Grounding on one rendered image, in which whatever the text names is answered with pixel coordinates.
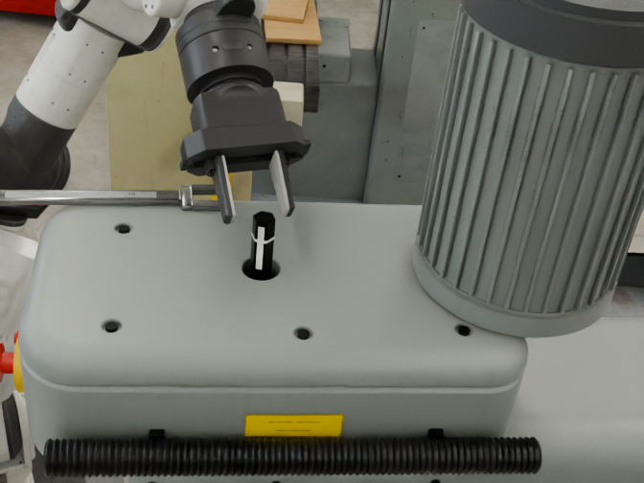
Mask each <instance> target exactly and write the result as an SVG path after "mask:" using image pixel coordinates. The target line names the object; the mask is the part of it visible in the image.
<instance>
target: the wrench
mask: <svg viewBox="0 0 644 483"><path fill-rule="evenodd" d="M216 195H217V194H216V190H215V186H214V184H192V185H181V187H180V191H179V190H0V205H180V204H181V210H183V211H192V210H193V211H220V208H219V202H218V201H217V200H193V196H216Z"/></svg>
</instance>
